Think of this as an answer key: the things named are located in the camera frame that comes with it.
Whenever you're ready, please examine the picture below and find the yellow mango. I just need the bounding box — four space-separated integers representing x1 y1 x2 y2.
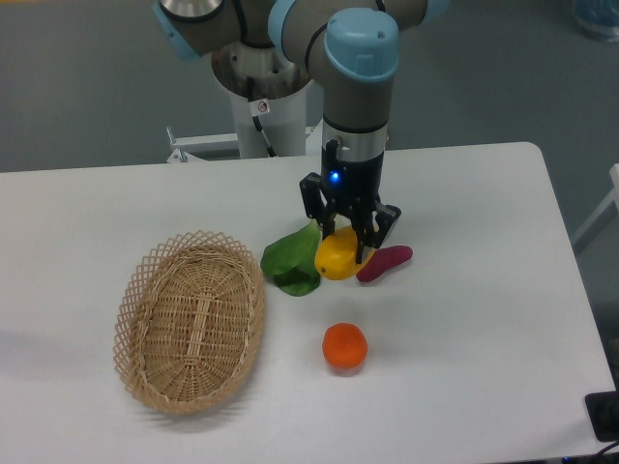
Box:
314 225 375 280

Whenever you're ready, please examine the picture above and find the black device at edge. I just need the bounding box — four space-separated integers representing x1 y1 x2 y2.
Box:
584 391 618 442

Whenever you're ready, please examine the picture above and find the blue object top right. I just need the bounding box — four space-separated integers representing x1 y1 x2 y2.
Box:
573 0 618 43

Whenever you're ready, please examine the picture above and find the woven wicker basket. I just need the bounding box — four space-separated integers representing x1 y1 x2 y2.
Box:
113 230 265 415

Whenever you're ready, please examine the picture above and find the white furniture frame right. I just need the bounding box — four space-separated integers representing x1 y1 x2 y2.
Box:
571 163 618 255

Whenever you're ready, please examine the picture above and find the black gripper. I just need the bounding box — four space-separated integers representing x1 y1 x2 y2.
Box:
300 139 401 264

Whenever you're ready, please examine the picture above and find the purple sweet potato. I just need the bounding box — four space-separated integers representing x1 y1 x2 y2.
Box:
356 245 414 283

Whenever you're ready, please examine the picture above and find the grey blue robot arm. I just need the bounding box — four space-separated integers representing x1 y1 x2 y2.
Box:
153 1 448 261

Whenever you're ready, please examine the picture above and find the green bok choy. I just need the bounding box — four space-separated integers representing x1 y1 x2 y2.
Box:
260 220 321 297

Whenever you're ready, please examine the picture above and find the orange tangerine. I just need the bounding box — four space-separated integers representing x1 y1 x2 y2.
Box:
322 323 368 369

